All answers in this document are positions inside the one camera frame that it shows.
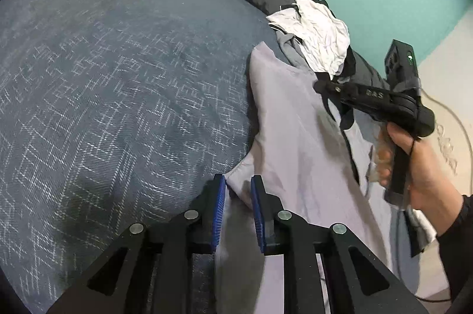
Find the blue patterned bed blanket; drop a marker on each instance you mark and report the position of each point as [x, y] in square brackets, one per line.
[111, 77]

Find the white crumpled garment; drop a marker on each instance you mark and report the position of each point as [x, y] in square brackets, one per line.
[321, 36]

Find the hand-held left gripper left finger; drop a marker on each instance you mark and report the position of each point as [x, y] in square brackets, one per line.
[218, 214]

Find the cream tufted headboard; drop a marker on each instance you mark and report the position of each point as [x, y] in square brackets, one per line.
[451, 85]

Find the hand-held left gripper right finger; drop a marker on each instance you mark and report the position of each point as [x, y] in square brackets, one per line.
[257, 214]

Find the grey crumpled garment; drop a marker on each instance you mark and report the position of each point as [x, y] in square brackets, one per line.
[292, 51]

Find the black crumpled garment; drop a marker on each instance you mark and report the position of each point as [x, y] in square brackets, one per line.
[356, 64]

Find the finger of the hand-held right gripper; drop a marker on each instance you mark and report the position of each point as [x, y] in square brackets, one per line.
[329, 88]

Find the person's right hand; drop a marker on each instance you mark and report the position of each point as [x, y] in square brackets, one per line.
[421, 170]

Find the light grey zip jacket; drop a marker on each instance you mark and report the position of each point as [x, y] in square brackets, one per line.
[295, 151]

